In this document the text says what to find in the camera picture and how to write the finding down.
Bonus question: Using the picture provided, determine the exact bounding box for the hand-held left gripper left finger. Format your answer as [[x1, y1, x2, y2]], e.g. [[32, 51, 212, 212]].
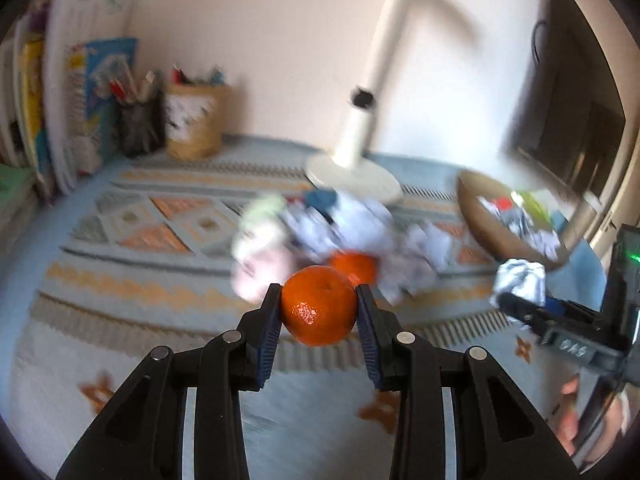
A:
[[55, 283, 283, 480]]

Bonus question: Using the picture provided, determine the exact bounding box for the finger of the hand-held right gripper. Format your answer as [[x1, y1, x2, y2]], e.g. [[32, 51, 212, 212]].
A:
[[545, 297, 603, 322], [499, 292, 558, 333]]

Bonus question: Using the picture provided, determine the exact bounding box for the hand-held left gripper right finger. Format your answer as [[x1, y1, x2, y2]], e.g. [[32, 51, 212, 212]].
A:
[[355, 284, 583, 480]]

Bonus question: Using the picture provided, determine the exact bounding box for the paper ball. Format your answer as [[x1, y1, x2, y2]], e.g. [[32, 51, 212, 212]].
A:
[[490, 258, 547, 311]]

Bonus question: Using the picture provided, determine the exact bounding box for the orange mandarin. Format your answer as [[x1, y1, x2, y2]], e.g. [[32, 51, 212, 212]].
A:
[[327, 251, 377, 286], [281, 265, 358, 347]]

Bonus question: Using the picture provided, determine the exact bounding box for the wooden bowl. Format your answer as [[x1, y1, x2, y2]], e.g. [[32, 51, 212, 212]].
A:
[[457, 170, 571, 272]]

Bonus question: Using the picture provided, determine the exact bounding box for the person's right hand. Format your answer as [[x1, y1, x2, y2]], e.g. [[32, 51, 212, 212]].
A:
[[556, 377, 633, 463]]

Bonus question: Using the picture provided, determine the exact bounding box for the pile of crumpled paper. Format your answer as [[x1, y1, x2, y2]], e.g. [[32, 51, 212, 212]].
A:
[[280, 195, 453, 306], [477, 195, 563, 263]]

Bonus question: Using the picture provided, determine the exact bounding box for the dango plush toy with faces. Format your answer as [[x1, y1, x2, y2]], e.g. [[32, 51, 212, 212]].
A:
[[231, 194, 301, 306]]

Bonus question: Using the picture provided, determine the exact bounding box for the green packet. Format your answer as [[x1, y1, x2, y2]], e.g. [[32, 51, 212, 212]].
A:
[[510, 191, 555, 221]]

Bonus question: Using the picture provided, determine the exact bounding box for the patterned woven mat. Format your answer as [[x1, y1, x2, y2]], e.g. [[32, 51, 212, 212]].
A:
[[10, 152, 601, 480]]

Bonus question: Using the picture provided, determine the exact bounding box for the blue plush toy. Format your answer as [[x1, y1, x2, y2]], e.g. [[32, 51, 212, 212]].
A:
[[306, 187, 337, 213]]

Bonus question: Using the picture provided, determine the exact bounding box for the black monitor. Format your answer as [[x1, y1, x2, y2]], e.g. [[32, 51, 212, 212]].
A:
[[502, 0, 628, 196]]

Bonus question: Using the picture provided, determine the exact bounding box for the white desk lamp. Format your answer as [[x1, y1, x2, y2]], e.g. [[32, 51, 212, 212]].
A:
[[305, 0, 516, 206]]

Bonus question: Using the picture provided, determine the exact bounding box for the beige cylinder pen holder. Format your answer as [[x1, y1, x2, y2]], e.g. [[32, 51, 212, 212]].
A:
[[165, 82, 233, 162]]

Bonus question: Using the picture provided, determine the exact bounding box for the black mesh pen holder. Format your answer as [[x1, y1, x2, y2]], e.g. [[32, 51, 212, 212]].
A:
[[117, 92, 166, 158]]

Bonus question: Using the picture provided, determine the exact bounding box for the bunch of pens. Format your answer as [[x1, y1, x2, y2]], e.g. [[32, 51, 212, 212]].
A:
[[171, 63, 226, 87], [107, 67, 163, 106]]

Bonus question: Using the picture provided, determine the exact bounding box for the stack of green notebooks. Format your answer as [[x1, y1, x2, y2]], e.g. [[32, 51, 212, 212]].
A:
[[0, 162, 41, 256]]

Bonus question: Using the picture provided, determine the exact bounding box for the row of upright books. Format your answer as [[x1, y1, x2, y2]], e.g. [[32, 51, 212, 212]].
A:
[[0, 0, 138, 196]]

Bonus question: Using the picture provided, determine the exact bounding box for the black cable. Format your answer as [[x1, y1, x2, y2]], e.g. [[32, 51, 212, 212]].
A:
[[531, 17, 548, 66]]

